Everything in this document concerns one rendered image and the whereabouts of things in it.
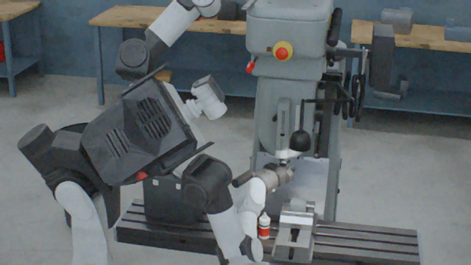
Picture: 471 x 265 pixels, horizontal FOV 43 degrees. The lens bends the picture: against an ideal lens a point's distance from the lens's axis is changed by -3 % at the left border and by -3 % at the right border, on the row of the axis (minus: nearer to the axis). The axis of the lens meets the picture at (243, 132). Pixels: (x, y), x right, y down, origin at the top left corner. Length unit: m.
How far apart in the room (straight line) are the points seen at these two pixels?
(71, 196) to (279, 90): 0.78
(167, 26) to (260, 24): 0.29
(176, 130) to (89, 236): 0.52
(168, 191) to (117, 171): 0.71
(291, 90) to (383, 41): 0.44
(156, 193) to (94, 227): 0.57
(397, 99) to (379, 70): 3.66
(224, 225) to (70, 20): 5.50
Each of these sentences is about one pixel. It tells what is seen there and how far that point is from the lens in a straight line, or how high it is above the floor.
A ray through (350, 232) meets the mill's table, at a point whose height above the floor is 0.96.
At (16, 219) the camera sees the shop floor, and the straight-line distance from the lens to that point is 4.57.
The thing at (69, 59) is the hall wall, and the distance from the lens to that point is 7.34.
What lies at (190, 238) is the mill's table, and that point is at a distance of 2.46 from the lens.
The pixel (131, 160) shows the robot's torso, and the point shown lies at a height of 1.52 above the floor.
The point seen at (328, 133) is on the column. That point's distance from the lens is 2.68.
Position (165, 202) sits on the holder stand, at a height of 1.04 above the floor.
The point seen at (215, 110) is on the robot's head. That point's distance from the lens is 1.90.
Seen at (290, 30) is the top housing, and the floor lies 1.82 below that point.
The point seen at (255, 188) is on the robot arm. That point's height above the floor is 1.27.
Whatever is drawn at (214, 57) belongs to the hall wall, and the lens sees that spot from 6.73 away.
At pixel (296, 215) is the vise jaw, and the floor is 1.06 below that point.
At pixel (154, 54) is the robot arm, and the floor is 1.75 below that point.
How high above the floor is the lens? 2.30
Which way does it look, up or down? 24 degrees down
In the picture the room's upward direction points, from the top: 1 degrees clockwise
